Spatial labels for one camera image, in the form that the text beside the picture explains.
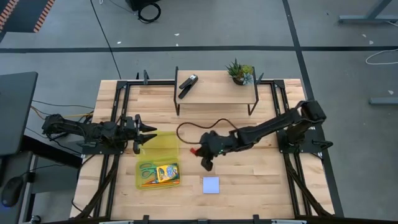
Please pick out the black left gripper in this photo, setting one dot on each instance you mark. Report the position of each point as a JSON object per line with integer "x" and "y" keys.
{"x": 135, "y": 133}

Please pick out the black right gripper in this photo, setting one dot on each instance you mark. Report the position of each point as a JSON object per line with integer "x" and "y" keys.
{"x": 214, "y": 143}

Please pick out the clear pen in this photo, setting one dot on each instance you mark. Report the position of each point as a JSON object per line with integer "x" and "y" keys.
{"x": 194, "y": 151}

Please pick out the yellow crayon box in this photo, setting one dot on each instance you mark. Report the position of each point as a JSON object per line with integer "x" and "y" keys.
{"x": 167, "y": 172}

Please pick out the orange pencil with eraser cap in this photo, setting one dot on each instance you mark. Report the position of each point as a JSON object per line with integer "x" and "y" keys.
{"x": 164, "y": 183}

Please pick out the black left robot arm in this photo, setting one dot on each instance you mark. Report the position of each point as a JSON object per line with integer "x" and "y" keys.
{"x": 93, "y": 130}

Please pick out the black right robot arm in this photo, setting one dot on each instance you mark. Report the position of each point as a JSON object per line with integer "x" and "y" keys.
{"x": 273, "y": 124}

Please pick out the yellow translucent pencil case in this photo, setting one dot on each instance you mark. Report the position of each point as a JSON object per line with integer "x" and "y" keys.
{"x": 161, "y": 146}

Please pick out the pale purple sticky note pad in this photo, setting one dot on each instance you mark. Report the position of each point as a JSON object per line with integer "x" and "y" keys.
{"x": 211, "y": 185}

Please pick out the wooden shelf with black legs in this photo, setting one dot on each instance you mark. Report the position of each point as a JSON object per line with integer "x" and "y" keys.
{"x": 214, "y": 90}

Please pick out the black stapler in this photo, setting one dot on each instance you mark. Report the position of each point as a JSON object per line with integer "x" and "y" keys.
{"x": 188, "y": 84}

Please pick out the potted succulent plant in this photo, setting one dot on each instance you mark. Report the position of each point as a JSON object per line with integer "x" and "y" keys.
{"x": 239, "y": 73}

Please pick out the dark grey desk panel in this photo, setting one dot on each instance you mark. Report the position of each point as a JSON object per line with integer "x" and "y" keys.
{"x": 15, "y": 109}

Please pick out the black computer mouse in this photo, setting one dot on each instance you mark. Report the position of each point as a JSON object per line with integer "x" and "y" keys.
{"x": 12, "y": 191}

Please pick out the orange-striped floor mat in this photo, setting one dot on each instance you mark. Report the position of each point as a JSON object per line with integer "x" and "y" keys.
{"x": 18, "y": 15}

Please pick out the grey metal table leg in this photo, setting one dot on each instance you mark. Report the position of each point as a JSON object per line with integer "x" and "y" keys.
{"x": 367, "y": 19}
{"x": 384, "y": 100}

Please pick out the black aluminium table frame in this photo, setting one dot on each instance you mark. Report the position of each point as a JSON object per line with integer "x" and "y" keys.
{"x": 155, "y": 82}

